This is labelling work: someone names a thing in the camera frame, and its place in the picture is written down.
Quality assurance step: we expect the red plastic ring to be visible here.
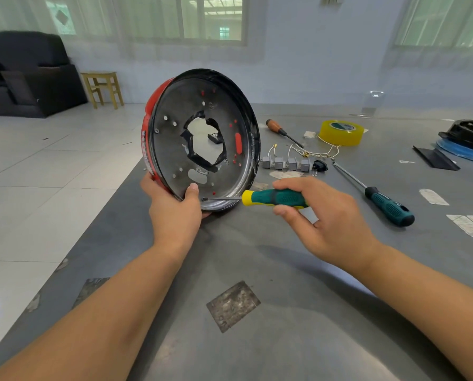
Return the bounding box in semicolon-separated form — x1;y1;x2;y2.
141;77;244;197

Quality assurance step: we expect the black metal round plate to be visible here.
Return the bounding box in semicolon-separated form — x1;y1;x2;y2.
148;68;261;212

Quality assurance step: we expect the wooden handle screwdriver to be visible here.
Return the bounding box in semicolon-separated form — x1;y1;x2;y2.
265;119;305;149

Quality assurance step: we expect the yellow tape roll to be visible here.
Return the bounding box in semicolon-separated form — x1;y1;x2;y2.
318;119;365;147

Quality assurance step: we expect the black armchair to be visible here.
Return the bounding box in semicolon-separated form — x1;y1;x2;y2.
0;30;88;119

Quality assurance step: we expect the person's right hand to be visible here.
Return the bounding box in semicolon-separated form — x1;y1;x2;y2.
272;176;382;274

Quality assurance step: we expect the green yellow handle screwdriver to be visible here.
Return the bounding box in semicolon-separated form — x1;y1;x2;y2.
201;188;309;211

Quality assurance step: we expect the person's left hand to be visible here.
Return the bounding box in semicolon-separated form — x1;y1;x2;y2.
140;172;213;257

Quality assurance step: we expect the blue plastic ring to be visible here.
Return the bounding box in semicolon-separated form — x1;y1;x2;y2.
436;138;473;166

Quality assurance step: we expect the person's right forearm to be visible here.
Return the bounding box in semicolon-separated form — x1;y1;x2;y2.
355;243;473;381

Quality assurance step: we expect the black flat plate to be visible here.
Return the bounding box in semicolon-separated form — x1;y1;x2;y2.
412;145;461;171

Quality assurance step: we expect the white yellow wires bundle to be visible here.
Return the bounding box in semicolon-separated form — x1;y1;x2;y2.
269;143;342;161

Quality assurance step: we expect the person's left forearm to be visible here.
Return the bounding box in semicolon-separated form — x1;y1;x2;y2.
0;241;189;381

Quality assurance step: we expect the narrow sheer curtain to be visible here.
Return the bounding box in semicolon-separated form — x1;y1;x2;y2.
381;0;473;72

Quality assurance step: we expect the dark green black screwdriver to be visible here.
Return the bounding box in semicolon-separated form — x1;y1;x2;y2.
331;161;416;228

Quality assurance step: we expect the narrow window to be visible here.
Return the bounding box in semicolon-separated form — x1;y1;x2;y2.
395;0;473;50

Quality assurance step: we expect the wide window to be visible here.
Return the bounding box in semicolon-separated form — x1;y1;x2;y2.
45;0;249;44

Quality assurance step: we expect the wooden stool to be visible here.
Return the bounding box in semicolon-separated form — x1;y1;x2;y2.
80;71;125;110

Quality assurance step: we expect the clear acrylic stand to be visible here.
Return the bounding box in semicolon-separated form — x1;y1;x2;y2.
349;90;385;119

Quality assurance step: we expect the black round housing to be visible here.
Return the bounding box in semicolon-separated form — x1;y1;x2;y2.
438;119;473;153

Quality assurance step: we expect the wide sheer curtain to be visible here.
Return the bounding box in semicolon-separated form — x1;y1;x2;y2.
0;0;267;64

